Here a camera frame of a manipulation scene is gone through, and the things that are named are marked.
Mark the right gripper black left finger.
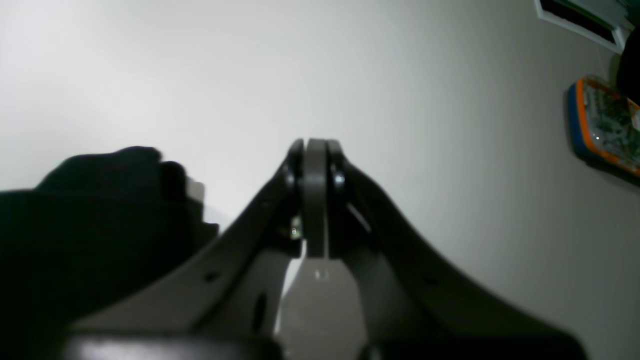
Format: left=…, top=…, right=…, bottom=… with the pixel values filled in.
left=62, top=139, right=304, bottom=360

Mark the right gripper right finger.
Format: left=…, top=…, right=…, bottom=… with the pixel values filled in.
left=306, top=139, right=586, bottom=360

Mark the black T-shirt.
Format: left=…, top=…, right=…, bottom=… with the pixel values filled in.
left=0, top=146, right=219, bottom=360

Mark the black chair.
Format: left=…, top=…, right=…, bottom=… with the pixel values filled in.
left=615, top=27, right=640, bottom=105

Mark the white flat tray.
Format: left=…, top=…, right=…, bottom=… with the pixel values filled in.
left=534, top=0, right=639, bottom=54

